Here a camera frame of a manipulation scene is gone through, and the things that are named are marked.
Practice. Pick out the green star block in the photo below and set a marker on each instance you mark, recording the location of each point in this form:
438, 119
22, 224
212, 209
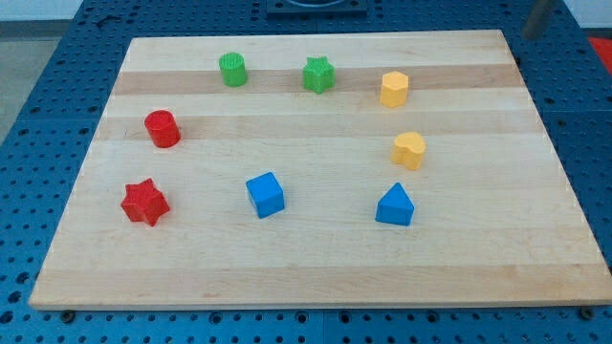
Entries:
318, 74

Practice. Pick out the red star block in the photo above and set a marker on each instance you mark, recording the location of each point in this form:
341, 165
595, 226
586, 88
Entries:
144, 202

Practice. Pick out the blue cube block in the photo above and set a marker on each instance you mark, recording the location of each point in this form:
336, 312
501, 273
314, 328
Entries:
266, 195

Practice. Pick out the wooden board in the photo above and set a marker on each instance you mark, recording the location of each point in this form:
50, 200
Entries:
496, 222

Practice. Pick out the blue triangle block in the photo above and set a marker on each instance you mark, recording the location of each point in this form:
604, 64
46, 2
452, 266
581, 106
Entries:
395, 207

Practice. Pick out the yellow heart block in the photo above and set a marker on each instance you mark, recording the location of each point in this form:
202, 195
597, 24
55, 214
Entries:
408, 150

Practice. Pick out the yellow hexagon block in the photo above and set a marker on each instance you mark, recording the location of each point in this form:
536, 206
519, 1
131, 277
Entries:
394, 89

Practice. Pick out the green cylinder block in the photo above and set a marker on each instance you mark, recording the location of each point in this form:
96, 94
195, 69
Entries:
233, 69

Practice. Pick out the red cylinder block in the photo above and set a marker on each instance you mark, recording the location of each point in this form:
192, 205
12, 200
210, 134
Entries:
162, 128

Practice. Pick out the grey metal rod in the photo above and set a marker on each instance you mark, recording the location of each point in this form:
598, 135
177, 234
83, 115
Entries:
538, 19

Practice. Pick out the red object at edge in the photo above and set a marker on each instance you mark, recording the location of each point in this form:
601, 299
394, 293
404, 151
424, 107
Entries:
603, 48

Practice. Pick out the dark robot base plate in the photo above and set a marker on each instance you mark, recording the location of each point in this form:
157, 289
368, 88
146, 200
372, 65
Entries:
276, 8

